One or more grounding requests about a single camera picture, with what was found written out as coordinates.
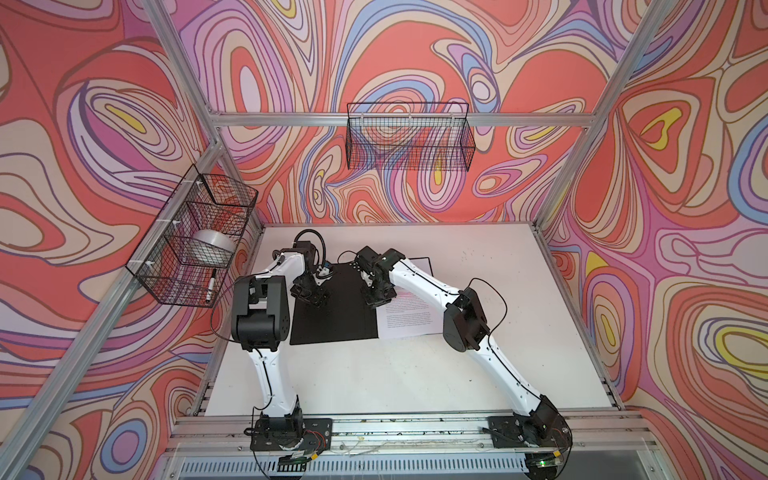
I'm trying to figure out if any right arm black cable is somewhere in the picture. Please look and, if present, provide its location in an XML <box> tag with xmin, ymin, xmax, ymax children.
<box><xmin>467</xmin><ymin>277</ymin><xmax>510</xmax><ymax>337</ymax></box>

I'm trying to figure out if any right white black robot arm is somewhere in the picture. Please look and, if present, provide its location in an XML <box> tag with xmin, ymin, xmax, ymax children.
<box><xmin>353</xmin><ymin>247</ymin><xmax>573</xmax><ymax>445</ymax></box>

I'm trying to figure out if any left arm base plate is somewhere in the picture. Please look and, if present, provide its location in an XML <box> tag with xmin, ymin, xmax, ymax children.
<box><xmin>243</xmin><ymin>416</ymin><xmax>333</xmax><ymax>453</ymax></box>

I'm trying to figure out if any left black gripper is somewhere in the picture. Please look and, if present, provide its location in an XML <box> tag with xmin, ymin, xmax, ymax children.
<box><xmin>290</xmin><ymin>275</ymin><xmax>331</xmax><ymax>308</ymax></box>

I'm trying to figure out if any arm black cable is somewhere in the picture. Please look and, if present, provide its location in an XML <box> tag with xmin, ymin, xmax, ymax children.
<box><xmin>293</xmin><ymin>227</ymin><xmax>328</xmax><ymax>253</ymax></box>
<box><xmin>467</xmin><ymin>277</ymin><xmax>510</xmax><ymax>337</ymax></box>

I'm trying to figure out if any printed paper sheet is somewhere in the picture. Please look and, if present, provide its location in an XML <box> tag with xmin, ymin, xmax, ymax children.
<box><xmin>376</xmin><ymin>259</ymin><xmax>448</xmax><ymax>340</ymax></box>

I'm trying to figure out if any silver tape roll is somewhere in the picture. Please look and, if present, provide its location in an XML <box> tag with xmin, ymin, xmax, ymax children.
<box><xmin>182</xmin><ymin>229</ymin><xmax>236</xmax><ymax>268</ymax></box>

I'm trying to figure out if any black white marker pen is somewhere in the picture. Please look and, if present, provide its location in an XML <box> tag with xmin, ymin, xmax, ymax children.
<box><xmin>205</xmin><ymin>269</ymin><xmax>217</xmax><ymax>304</ymax></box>

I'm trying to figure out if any back black wire basket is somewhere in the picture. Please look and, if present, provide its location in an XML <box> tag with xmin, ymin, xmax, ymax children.
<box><xmin>345</xmin><ymin>100</ymin><xmax>476</xmax><ymax>172</ymax></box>

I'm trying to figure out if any white ventilation grille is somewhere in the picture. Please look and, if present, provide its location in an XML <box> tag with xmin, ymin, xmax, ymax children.
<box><xmin>168</xmin><ymin>453</ymin><xmax>529</xmax><ymax>479</ymax></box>

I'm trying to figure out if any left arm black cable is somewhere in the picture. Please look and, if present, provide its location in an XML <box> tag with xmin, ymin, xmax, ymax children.
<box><xmin>293</xmin><ymin>227</ymin><xmax>328</xmax><ymax>253</ymax></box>

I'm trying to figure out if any teal file folder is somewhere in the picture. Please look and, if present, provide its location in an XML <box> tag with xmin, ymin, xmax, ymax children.
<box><xmin>289</xmin><ymin>265</ymin><xmax>379</xmax><ymax>345</ymax></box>

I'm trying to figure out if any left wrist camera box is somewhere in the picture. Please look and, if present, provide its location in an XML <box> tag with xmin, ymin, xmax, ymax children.
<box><xmin>293</xmin><ymin>240</ymin><xmax>334</xmax><ymax>280</ymax></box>

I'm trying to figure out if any left black wire basket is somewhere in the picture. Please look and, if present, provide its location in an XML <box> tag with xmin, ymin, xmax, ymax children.
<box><xmin>126</xmin><ymin>166</ymin><xmax>258</xmax><ymax>308</ymax></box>

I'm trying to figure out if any black wire basket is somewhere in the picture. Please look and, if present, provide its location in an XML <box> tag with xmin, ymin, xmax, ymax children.
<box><xmin>126</xmin><ymin>166</ymin><xmax>258</xmax><ymax>308</ymax></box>
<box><xmin>345</xmin><ymin>100</ymin><xmax>476</xmax><ymax>172</ymax></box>

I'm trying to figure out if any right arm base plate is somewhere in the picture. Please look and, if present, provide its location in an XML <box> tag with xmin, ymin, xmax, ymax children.
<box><xmin>481</xmin><ymin>415</ymin><xmax>573</xmax><ymax>453</ymax></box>

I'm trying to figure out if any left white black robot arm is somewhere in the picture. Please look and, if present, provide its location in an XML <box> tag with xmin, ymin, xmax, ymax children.
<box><xmin>231</xmin><ymin>249</ymin><xmax>318</xmax><ymax>449</ymax></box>

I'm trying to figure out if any aluminium front rail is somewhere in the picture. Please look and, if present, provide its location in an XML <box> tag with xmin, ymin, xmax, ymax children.
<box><xmin>166</xmin><ymin>409</ymin><xmax>660</xmax><ymax>453</ymax></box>

